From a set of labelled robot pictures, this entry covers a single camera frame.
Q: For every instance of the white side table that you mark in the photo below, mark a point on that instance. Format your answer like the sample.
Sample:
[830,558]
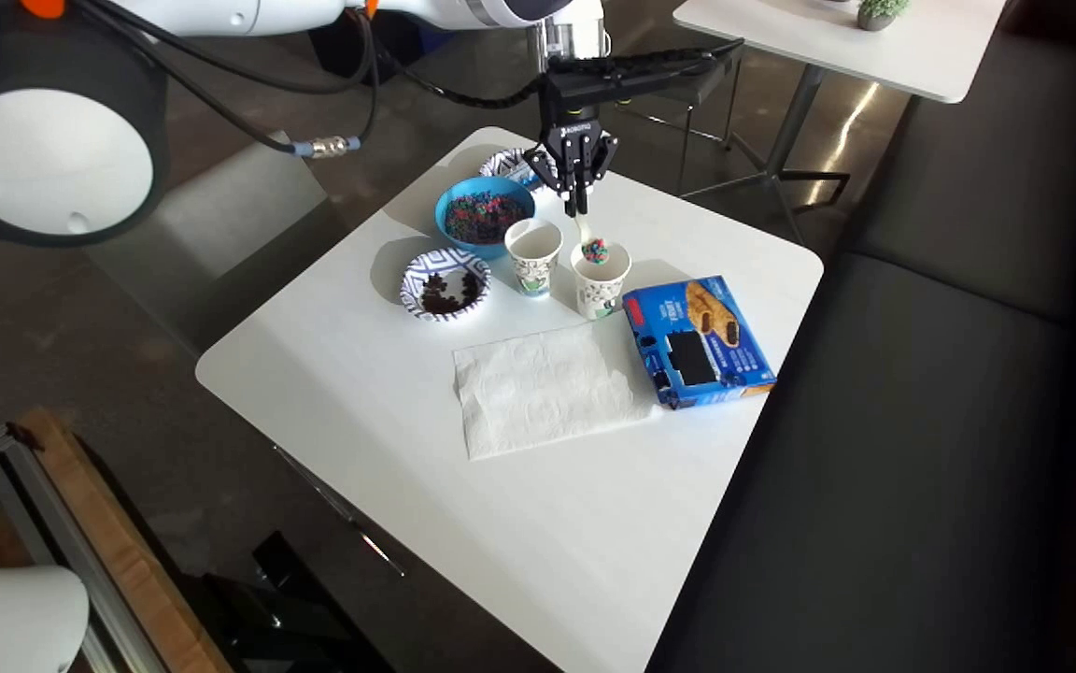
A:
[848,51]

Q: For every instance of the aluminium profile frame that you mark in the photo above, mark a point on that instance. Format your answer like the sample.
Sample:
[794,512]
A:
[16,498]

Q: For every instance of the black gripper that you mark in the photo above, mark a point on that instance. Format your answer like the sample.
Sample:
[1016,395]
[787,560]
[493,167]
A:
[569,137]

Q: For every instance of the white domed device black logo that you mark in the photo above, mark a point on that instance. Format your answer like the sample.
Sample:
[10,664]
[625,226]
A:
[26,623]

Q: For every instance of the white patterned paper cup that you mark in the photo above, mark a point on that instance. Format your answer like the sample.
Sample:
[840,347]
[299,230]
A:
[532,265]
[598,291]

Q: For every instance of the wooden board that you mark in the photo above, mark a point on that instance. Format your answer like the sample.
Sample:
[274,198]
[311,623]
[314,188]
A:
[128,548]

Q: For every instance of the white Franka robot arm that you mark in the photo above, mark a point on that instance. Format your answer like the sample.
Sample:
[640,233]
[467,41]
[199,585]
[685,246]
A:
[55,163]

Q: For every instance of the dark upholstered bench seat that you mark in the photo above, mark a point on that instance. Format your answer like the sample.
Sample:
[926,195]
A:
[936,434]

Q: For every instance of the white plastic spoon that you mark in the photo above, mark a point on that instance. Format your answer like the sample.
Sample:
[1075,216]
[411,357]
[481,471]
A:
[593,243]

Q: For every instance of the patterned paper bowl with chocolate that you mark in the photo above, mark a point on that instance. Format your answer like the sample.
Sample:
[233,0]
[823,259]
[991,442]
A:
[421,282]

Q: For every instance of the white paper napkin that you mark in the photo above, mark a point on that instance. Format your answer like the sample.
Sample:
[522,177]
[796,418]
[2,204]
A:
[550,395]

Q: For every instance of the colourful gravel pieces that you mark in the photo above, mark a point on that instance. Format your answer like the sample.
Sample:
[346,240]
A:
[483,223]

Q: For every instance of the blue bowl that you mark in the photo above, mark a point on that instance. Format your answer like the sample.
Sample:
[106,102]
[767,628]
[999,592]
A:
[464,216]

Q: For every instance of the blue cookie box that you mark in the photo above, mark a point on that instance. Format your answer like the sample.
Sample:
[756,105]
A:
[698,341]

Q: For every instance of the dark chocolate pieces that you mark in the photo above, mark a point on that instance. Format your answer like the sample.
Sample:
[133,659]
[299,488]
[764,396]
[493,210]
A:
[449,291]

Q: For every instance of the patterned paper bowl with packet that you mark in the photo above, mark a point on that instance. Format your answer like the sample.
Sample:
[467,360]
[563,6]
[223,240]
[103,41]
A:
[500,163]

